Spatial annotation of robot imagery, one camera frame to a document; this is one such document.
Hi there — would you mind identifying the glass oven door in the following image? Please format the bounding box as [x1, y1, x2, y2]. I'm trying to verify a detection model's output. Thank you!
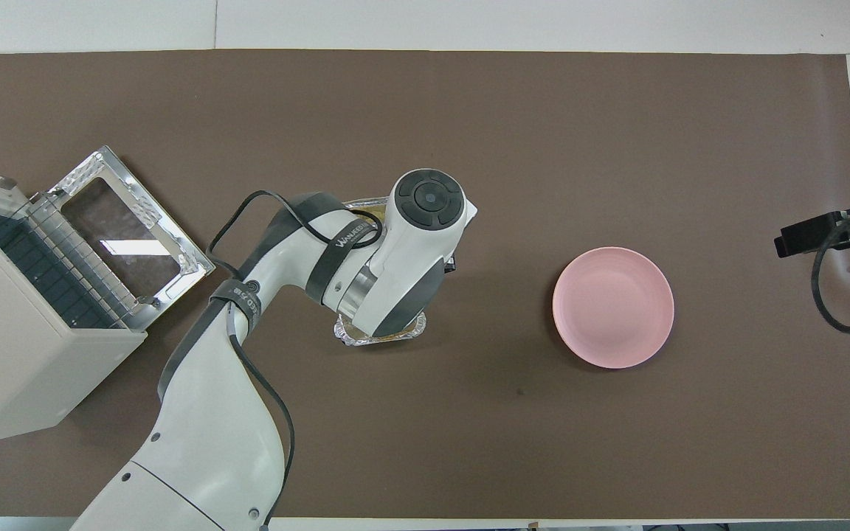
[27, 145, 217, 330]

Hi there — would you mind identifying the metal oven wire rack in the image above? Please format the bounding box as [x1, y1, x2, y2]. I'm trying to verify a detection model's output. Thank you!
[0, 195, 138, 330]

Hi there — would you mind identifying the brown table mat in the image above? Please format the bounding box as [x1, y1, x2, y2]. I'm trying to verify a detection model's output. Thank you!
[0, 49, 850, 520]

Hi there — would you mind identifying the cream toaster oven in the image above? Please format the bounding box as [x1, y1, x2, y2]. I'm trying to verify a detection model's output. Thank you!
[0, 162, 149, 450]

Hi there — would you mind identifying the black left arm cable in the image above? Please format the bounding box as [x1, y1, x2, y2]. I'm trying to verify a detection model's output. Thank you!
[206, 190, 383, 531]

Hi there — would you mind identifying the pink round plate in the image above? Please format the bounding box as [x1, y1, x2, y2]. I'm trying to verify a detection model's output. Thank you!
[552, 246, 675, 369]

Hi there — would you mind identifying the aluminium foil tray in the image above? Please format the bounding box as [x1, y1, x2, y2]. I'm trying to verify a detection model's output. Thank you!
[334, 197, 428, 347]

